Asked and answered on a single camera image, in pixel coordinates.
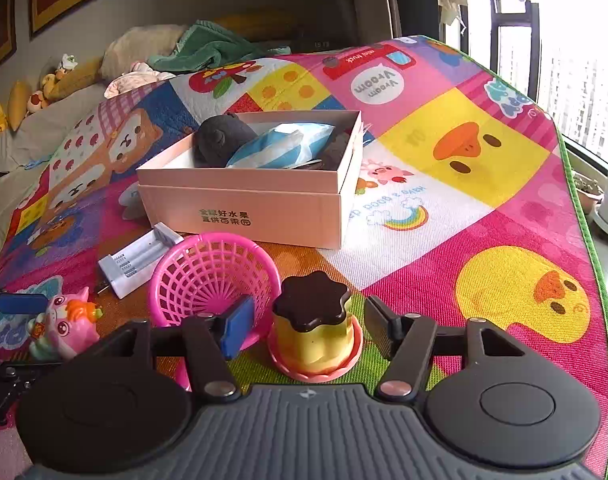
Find colourful printed play mat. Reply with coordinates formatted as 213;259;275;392
0;35;608;480

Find pink clothes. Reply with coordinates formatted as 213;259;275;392
104;61;177;100

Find yellow pudding toy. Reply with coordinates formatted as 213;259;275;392
266;270;365;384

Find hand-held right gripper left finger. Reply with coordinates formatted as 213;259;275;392
101;294;257;403

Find grey curtain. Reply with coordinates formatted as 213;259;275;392
348;0;441;47

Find blue white packet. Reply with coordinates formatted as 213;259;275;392
226;122;335;170

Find white battery charger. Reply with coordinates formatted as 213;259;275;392
97;221;185;301

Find green blanket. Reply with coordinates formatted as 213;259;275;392
146;20;293;74

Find small potted plant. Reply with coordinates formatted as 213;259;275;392
570;171;605;214

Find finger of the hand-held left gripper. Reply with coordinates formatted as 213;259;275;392
0;350;39;427
0;280;49;317

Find pink pig toy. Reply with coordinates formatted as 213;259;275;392
28;286;105;364

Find small yellow pillow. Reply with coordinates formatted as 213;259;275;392
6;80;34;132

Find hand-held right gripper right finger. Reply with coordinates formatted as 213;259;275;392
364;294;529;403

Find pink cardboard box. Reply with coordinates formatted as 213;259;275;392
135;109;365;251

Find dark plush item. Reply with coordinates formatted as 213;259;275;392
194;112;259;169

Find pink plastic basket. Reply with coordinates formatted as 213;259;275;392
149;232;283;392

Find cream pillow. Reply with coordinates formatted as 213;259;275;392
100;24;190;81

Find beige sofa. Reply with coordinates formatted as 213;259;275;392
0;82;111;257

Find black window frame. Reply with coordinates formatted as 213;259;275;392
456;0;608;162

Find yellow headboard cushion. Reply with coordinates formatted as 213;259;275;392
211;10;301;44

